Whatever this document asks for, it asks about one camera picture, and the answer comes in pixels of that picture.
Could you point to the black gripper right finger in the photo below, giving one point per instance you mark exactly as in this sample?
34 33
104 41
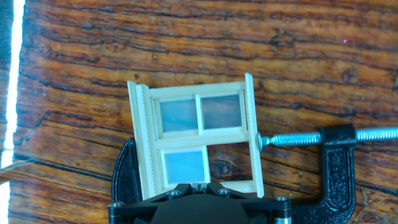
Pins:
261 207

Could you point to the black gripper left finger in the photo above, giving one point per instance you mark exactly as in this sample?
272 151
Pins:
140 205

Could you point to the small sliding window sash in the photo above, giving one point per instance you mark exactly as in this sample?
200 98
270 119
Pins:
183 166

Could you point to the black metal C-clamp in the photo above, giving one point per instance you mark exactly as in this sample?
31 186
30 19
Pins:
339 174

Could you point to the wood-grain table mat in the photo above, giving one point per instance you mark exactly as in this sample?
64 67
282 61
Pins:
217 46

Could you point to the miniature wooden window frame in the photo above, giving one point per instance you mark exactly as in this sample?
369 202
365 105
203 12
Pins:
199 90

